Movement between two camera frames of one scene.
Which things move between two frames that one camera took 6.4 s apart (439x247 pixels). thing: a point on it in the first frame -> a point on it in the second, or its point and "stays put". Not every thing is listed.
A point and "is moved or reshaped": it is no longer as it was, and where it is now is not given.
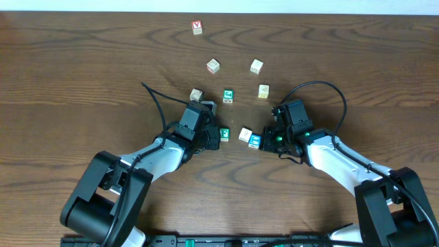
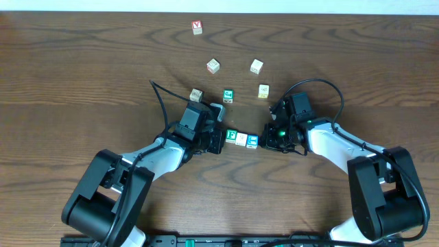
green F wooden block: [224, 134] is moved or reshaped
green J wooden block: [228, 96] stays put
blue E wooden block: [255, 140] stays put
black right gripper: [267, 143] stays put
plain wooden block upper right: [256, 66] stays put
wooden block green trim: [245, 134] is moved or reshaped
